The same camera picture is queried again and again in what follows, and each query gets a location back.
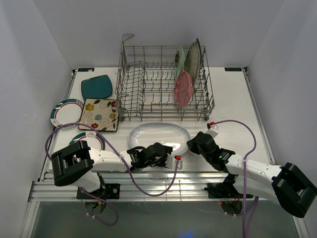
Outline round plate red teal rim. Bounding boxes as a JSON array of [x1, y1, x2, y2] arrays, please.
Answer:
[[68, 131, 106, 150]]

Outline right logo sticker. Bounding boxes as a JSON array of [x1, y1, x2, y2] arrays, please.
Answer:
[[224, 67, 242, 72]]

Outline cream square flower plate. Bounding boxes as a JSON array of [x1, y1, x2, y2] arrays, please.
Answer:
[[79, 98, 119, 132]]

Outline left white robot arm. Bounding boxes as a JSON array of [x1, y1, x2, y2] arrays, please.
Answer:
[[51, 141, 179, 198]]

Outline logo sticker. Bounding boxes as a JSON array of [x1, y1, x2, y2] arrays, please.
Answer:
[[224, 67, 242, 72], [77, 68, 95, 72]]

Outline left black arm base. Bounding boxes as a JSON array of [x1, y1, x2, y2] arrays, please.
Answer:
[[76, 183, 120, 200]]

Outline pink dotted scalloped plate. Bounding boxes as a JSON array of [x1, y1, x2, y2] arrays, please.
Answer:
[[174, 71, 193, 108]]

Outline teal square plate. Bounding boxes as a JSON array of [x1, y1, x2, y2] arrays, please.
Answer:
[[81, 75, 113, 100]]

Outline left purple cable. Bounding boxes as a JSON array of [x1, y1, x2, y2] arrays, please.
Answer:
[[46, 122, 180, 226]]

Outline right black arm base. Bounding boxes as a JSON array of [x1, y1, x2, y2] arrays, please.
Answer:
[[204, 182, 243, 199]]

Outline grey wire dish rack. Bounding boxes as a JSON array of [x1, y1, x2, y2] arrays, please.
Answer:
[[115, 34, 215, 120]]

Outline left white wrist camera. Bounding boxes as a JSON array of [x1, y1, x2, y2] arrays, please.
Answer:
[[165, 154, 183, 170]]

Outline white oval platter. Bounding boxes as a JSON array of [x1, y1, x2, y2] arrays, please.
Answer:
[[128, 122, 191, 155]]

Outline speckled beige round plate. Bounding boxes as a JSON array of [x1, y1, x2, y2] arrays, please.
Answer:
[[184, 39, 201, 84]]

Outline black square floral plate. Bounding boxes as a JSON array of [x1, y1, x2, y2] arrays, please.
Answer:
[[196, 38, 203, 74]]

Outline mint green flower plate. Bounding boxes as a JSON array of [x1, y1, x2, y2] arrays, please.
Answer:
[[174, 46, 185, 79]]

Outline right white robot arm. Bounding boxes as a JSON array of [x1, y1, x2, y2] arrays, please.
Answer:
[[187, 132, 317, 218]]

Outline left logo sticker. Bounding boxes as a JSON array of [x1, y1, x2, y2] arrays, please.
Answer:
[[77, 68, 95, 72]]

